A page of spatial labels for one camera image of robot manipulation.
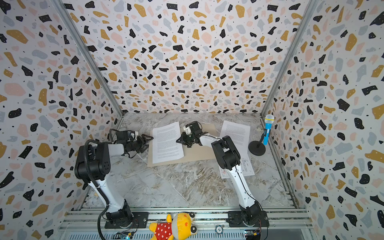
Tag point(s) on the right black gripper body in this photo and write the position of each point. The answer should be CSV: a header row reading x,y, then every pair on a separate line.
x,y
186,137

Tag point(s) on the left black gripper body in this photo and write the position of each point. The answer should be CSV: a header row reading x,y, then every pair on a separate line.
x,y
134,146

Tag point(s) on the white text sheet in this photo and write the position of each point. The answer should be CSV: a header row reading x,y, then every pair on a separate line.
x,y
240,135
165,146

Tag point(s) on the beige manila folder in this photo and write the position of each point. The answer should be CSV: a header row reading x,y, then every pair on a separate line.
x,y
193,154

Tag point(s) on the white diagram sheet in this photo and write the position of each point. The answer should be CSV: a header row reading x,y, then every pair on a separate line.
x,y
246,165

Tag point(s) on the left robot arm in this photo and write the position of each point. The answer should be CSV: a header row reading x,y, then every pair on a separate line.
x,y
93,166

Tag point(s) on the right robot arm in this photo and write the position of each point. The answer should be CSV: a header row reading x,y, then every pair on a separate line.
x,y
229,159

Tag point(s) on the blue toy microphone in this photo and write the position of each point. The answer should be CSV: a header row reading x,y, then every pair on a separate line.
x,y
269,120

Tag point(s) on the yellow plush toy red dress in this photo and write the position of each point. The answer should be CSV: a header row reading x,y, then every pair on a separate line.
x,y
180,227

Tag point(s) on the left green circuit board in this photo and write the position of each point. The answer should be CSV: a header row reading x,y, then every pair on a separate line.
x,y
125,235

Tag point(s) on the right circuit board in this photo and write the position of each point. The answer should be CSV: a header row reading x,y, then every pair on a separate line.
x,y
253,235

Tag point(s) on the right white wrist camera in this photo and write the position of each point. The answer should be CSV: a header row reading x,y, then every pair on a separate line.
x,y
187,130

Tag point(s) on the left aluminium corner post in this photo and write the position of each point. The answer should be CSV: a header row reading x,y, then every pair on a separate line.
x,y
65,16

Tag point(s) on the aluminium corner post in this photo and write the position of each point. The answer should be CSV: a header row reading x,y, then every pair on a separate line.
x,y
312,4
65,16

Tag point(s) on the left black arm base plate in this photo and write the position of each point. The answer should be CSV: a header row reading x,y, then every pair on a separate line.
x,y
138,220

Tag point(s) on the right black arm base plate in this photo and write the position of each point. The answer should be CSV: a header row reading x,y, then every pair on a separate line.
x,y
237,220

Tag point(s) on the aluminium front rail frame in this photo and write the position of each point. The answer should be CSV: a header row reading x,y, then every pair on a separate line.
x,y
197,223

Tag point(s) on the right aluminium corner post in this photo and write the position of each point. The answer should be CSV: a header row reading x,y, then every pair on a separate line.
x,y
312,4

